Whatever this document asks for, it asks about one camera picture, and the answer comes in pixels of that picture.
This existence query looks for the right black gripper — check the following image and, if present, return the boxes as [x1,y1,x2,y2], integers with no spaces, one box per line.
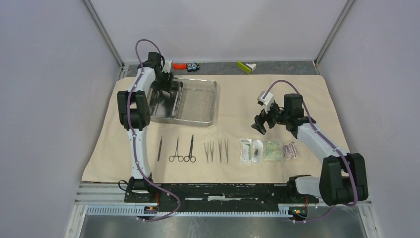
[251,101,290,134]

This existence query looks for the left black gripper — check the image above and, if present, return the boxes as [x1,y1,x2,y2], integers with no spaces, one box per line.
[150,70,174,94]

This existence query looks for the stainless steel tray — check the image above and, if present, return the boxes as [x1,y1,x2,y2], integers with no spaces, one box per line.
[147,81,184,119]

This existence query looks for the green printed gauze packet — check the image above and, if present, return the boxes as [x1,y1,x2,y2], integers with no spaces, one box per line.
[263,141,284,162]

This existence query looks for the white pouch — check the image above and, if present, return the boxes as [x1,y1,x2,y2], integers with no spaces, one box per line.
[239,138,252,164]

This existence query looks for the clear plastic bag item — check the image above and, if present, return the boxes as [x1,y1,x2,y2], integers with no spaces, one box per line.
[252,139,264,163]

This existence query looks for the wire mesh steel basket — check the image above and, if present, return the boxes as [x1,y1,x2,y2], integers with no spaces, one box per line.
[151,78,217,127]

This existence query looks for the dark packet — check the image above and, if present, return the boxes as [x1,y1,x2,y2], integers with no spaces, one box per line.
[283,141,299,161]

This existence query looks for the beige cloth wrap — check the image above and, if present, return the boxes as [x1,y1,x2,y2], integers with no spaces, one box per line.
[81,74,352,184]

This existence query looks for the long steel tweezers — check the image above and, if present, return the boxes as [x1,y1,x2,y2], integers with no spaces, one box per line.
[218,138,229,164]

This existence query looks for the green white brush tool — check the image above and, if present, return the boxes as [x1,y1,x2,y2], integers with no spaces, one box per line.
[236,61,257,74]

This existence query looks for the steel scalpel handle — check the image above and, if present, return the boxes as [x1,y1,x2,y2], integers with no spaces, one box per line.
[157,136,163,162]

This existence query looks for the steel surgical forceps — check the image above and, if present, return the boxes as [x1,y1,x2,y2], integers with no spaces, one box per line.
[204,141,214,163]

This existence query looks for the steel hemostat clamp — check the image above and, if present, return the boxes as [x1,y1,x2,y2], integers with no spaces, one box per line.
[168,138,184,162]

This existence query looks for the steel surgical scissors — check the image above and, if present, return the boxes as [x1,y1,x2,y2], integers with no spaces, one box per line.
[183,135,197,163]

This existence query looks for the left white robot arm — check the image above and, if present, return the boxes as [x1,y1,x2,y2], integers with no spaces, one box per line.
[117,52,173,202]

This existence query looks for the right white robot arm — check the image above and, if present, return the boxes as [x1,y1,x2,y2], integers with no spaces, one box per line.
[252,91,369,206]

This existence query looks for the orange red tape roll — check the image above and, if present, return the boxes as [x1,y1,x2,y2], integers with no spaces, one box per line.
[173,63,187,70]

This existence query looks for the small black blue toy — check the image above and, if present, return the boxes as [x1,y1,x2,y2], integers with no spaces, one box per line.
[186,62,200,72]

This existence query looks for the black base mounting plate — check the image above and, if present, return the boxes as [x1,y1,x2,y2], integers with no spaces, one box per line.
[124,181,319,212]

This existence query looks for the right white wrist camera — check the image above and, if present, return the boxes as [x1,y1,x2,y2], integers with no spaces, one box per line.
[257,91,274,113]

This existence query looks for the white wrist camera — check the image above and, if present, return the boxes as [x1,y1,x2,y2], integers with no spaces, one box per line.
[162,59,173,73]
[257,91,274,113]

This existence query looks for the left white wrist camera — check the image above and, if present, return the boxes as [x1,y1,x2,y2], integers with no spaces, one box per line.
[162,59,173,73]

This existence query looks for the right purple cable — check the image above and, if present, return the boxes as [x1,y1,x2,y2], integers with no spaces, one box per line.
[264,79,359,224]

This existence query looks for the purple cable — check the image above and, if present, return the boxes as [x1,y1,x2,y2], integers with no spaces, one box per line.
[126,39,181,223]
[264,79,359,224]

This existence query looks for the right aluminium corner post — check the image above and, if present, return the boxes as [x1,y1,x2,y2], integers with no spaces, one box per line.
[313,0,356,68]

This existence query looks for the aluminium corner post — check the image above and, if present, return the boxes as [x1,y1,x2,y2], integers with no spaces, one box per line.
[81,0,125,69]
[313,0,356,68]

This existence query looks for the left aluminium corner post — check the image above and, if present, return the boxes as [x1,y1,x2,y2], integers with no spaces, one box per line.
[81,0,125,69]

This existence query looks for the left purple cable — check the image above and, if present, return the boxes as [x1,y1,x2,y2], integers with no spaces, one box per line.
[126,39,181,223]

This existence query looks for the white slotted cable duct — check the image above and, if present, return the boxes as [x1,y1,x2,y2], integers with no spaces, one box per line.
[86,205,307,218]

